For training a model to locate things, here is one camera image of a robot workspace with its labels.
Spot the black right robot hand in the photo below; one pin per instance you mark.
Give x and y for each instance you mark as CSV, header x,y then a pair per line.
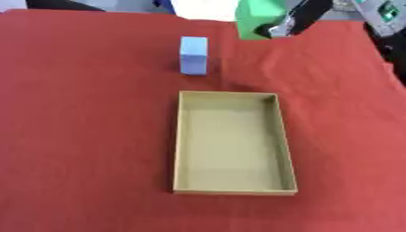
x,y
309,15

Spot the green block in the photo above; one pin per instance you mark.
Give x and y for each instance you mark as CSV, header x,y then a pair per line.
x,y
257,13

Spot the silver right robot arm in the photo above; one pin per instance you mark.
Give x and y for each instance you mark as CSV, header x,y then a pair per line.
x,y
381,13

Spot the tan cardboard box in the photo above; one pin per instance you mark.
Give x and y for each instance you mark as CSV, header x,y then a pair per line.
x,y
232,142

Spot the light blue block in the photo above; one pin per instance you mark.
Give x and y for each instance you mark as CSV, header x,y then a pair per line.
x,y
193,55

